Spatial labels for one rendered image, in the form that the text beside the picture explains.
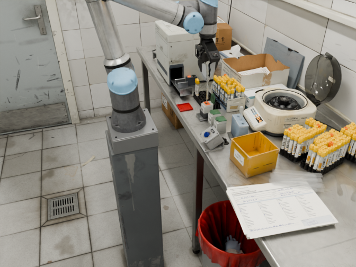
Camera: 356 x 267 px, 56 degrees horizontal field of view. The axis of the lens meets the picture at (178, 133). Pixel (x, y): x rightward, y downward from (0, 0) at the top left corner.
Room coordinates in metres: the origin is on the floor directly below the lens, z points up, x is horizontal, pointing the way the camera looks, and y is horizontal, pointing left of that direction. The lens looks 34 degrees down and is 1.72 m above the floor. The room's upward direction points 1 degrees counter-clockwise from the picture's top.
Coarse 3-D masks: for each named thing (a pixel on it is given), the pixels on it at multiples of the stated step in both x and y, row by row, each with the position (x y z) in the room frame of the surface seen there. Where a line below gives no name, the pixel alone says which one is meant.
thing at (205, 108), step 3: (204, 102) 1.41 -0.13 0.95; (207, 102) 1.41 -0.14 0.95; (210, 102) 1.41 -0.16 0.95; (201, 105) 1.41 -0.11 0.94; (204, 105) 1.40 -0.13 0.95; (207, 105) 1.39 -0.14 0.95; (210, 105) 1.39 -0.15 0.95; (201, 108) 1.41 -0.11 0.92; (204, 108) 1.38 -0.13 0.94; (207, 108) 1.39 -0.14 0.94; (210, 108) 1.39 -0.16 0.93; (204, 111) 1.38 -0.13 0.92; (207, 111) 1.39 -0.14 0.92
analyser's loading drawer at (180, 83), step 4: (176, 76) 1.80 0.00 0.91; (180, 76) 1.80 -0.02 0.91; (172, 80) 1.75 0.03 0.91; (176, 80) 1.69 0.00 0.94; (180, 80) 1.70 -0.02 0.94; (184, 80) 1.70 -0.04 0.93; (176, 84) 1.67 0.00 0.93; (180, 84) 1.65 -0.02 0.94; (184, 84) 1.65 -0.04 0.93; (180, 88) 1.64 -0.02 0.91; (184, 88) 1.60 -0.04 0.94; (188, 88) 1.60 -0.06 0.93; (180, 92) 1.59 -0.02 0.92; (184, 92) 1.60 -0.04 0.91; (188, 92) 1.60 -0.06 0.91
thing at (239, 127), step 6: (234, 114) 1.26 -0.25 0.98; (240, 114) 1.26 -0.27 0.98; (234, 120) 1.23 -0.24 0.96; (240, 120) 1.21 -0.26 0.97; (234, 126) 1.22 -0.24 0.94; (240, 126) 1.17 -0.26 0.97; (246, 126) 1.17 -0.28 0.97; (228, 132) 1.25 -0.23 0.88; (234, 132) 1.21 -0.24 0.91; (240, 132) 1.16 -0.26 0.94; (246, 132) 1.17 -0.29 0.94
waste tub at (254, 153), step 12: (240, 144) 1.09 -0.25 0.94; (252, 144) 1.11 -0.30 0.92; (264, 144) 1.08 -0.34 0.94; (240, 156) 1.01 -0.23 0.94; (252, 156) 0.96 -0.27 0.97; (264, 156) 0.98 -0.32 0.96; (276, 156) 1.00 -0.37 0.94; (240, 168) 1.00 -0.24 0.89; (252, 168) 0.97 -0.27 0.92; (264, 168) 0.99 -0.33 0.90
